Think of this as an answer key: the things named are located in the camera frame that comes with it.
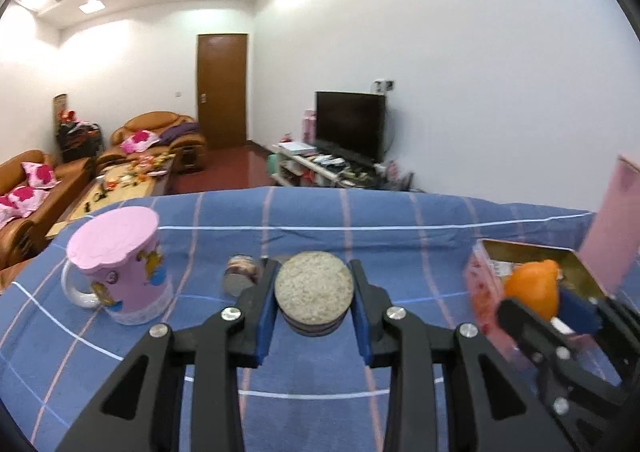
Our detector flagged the brown leather sofa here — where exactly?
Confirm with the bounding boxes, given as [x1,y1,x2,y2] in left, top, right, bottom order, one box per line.
[1,150,94,269]

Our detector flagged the pink cartoon mug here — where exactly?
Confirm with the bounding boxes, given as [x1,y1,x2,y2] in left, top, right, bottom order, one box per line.
[61,206,174,325]

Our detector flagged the wooden coffee table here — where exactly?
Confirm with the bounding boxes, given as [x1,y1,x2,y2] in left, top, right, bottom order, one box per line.
[46,153,175,242]

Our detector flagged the pink tin box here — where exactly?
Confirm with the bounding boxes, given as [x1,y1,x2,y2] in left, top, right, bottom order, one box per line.
[465,239,605,360]

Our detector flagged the black rack with toys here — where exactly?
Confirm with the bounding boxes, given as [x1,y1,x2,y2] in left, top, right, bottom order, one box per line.
[52,94,104,163]

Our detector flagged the small orange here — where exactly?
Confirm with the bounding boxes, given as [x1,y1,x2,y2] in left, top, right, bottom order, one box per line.
[503,259,560,322]

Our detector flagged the blue plaid tablecloth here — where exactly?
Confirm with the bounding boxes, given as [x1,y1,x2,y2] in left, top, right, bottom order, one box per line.
[0,185,640,452]

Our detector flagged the black television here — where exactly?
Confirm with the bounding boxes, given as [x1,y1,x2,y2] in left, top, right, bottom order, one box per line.
[314,92,386,166]

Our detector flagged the small jar beige lid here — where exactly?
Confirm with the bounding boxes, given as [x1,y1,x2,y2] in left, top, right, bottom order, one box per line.
[274,252,355,337]

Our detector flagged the brown leather armchair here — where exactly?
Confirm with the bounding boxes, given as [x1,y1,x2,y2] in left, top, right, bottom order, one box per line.
[96,111,207,173]

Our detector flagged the brown wooden door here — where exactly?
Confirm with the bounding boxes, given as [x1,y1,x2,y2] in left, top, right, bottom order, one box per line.
[196,33,248,149]

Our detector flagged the white tv stand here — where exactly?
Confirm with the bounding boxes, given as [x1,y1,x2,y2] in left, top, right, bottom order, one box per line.
[269,141,417,191]

